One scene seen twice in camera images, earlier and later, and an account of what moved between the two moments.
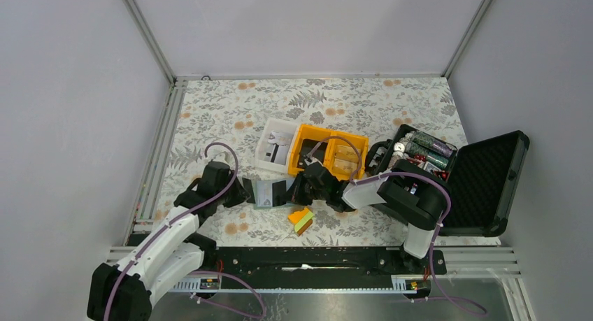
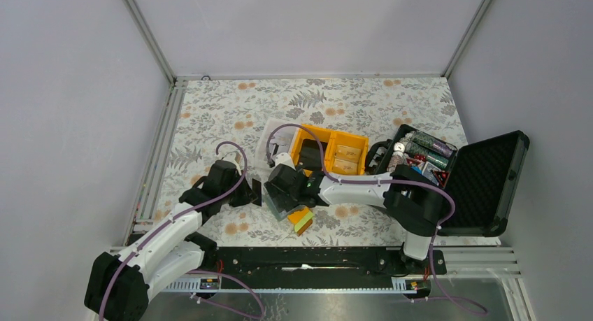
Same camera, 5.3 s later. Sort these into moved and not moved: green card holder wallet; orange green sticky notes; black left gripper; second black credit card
Moved: green card holder wallet
Not moved: orange green sticky notes; black left gripper; second black credit card
